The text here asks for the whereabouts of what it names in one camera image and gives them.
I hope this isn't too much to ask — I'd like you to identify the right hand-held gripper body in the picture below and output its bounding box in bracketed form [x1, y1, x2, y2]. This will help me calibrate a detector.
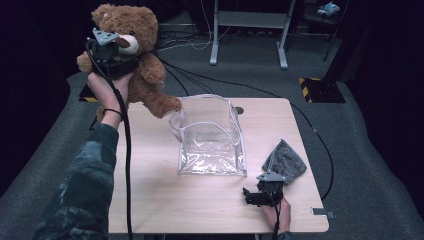
[256, 170, 287, 206]

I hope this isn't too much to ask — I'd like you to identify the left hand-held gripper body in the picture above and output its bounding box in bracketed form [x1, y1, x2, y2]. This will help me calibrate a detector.
[85, 28, 120, 80]

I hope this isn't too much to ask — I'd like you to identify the brown teddy bear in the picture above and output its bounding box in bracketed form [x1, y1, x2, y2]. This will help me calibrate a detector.
[76, 3, 183, 123]

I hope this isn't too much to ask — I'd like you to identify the grey speckled cloth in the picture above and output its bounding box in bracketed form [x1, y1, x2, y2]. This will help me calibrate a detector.
[261, 139, 308, 186]

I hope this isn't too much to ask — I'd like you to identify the clear plastic bag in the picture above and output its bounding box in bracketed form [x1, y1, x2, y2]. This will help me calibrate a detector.
[168, 93, 248, 178]

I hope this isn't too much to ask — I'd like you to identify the person's right hand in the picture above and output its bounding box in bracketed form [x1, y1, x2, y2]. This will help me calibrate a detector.
[260, 197, 292, 235]

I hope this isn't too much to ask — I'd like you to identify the person's left hand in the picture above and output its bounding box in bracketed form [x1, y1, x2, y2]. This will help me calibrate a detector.
[87, 72, 134, 116]

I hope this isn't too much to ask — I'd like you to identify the black striped stand base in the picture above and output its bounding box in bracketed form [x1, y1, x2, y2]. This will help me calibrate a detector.
[78, 83, 99, 103]
[298, 77, 347, 104]

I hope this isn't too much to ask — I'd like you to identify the grey tape tab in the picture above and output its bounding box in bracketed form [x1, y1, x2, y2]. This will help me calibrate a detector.
[311, 207, 335, 219]

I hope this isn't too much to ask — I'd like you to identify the dark curtain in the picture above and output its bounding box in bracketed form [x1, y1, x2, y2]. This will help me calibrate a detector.
[346, 0, 424, 208]
[0, 0, 84, 194]

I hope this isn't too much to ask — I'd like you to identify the dark shelf cart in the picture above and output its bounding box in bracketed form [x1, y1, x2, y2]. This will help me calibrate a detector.
[286, 0, 351, 63]

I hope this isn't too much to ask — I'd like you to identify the blue and white item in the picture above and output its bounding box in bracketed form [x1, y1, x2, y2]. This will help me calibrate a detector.
[316, 1, 341, 18]

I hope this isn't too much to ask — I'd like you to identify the tangle of black cables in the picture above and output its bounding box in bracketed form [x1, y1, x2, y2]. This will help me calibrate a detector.
[159, 29, 214, 48]

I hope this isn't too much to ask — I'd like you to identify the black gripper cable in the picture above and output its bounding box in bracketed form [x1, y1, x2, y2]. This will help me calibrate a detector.
[84, 38, 134, 240]
[154, 58, 335, 240]

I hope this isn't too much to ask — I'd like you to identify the black floor cable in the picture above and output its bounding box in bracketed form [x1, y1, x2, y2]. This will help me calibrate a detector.
[164, 64, 217, 98]

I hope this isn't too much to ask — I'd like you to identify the white floor cable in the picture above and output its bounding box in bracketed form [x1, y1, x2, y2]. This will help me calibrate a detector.
[158, 0, 233, 53]

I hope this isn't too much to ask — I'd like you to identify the white metal desk frame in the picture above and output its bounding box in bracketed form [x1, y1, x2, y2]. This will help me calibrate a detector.
[209, 0, 297, 70]

